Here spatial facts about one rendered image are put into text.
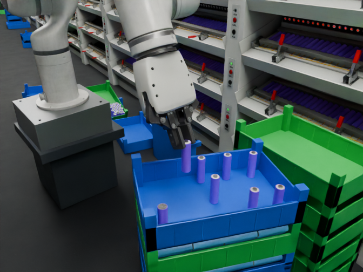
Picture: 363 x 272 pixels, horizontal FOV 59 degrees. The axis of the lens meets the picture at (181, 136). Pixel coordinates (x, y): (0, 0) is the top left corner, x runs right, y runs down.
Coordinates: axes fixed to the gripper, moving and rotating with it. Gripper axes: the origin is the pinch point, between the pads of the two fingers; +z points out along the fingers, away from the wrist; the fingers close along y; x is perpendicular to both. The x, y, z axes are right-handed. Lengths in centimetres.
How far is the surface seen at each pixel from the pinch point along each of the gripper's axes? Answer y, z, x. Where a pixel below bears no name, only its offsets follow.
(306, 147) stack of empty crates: -39.2, 16.9, 0.3
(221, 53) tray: -68, -16, -44
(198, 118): -70, 10, -71
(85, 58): -106, -57, -239
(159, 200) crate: 3.3, 12.4, -9.4
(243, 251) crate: -2.4, 24.5, 4.7
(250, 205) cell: -5.8, 16.3, 6.5
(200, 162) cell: -6.9, 8.1, -5.4
